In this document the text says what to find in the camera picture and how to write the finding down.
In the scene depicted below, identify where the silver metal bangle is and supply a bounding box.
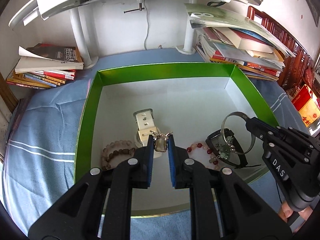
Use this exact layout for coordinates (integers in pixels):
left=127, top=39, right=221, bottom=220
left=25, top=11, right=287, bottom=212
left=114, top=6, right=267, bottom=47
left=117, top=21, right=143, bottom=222
left=220, top=111, right=256, bottom=155

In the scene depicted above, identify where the red white bead bracelet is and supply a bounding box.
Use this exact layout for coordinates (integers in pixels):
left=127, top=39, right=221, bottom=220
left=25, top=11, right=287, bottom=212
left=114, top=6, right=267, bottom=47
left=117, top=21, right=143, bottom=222
left=186, top=142, right=222, bottom=171

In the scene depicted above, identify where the green jade charm bracelet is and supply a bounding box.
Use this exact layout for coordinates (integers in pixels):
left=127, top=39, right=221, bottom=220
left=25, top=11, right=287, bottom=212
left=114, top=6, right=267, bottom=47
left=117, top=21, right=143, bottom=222
left=216, top=135, right=237, bottom=160

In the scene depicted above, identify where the black wrist watch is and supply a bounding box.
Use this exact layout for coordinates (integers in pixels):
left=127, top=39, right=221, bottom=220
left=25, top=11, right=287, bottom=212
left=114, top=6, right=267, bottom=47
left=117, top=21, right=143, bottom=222
left=205, top=130, right=260, bottom=169

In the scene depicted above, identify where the pink crystal bead bracelet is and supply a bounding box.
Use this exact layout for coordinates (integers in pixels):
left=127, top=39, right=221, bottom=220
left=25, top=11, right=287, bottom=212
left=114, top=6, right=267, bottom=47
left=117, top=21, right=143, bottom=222
left=100, top=139, right=136, bottom=165

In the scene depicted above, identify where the gold brooch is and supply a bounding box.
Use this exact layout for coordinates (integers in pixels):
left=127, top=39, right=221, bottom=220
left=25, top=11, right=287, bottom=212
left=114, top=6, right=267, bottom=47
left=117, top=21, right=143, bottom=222
left=150, top=131, right=172, bottom=153

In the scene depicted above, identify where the white wrist watch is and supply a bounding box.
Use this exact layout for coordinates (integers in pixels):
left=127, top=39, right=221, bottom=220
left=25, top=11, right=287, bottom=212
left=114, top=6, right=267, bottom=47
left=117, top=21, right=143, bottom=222
left=133, top=108, right=163, bottom=159

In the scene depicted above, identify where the right hand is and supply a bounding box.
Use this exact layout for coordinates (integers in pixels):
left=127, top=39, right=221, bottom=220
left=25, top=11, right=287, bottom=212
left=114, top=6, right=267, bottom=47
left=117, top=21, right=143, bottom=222
left=278, top=201, right=313, bottom=222

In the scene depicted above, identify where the red yellow gift bag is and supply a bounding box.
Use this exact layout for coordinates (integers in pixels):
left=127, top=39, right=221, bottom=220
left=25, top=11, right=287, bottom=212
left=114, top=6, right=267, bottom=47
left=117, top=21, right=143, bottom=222
left=292, top=85, right=320, bottom=127

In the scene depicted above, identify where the red wooden headboard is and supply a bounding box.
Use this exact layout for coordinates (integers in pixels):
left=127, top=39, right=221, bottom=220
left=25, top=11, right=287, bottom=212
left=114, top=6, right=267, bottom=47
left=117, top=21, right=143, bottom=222
left=247, top=5, right=320, bottom=93

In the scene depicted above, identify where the green cardboard box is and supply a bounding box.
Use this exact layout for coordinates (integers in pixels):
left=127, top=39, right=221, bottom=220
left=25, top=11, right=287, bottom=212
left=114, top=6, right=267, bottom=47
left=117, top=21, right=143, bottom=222
left=74, top=62, right=280, bottom=217

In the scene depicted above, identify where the right book stack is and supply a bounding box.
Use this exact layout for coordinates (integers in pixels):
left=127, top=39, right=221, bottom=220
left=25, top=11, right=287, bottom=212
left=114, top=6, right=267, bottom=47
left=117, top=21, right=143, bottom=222
left=185, top=4, right=294, bottom=81

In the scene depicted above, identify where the book stack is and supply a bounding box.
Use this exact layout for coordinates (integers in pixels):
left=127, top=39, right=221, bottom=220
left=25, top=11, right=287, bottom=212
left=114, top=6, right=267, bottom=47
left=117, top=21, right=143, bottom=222
left=185, top=4, right=294, bottom=81
left=6, top=43, right=84, bottom=90

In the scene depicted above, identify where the left book stack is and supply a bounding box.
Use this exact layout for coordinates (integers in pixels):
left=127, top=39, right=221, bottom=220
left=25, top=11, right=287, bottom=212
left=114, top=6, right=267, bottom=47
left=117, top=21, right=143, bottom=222
left=6, top=43, right=84, bottom=90

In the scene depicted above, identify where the black cable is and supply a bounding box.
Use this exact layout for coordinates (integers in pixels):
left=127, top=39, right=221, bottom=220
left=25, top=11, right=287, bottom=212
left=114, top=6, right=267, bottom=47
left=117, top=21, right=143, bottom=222
left=274, top=177, right=284, bottom=205

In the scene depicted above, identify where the white hanging cord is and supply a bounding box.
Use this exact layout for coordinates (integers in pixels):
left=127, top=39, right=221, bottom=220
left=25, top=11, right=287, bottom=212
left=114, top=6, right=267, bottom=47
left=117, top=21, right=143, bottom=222
left=143, top=0, right=150, bottom=51

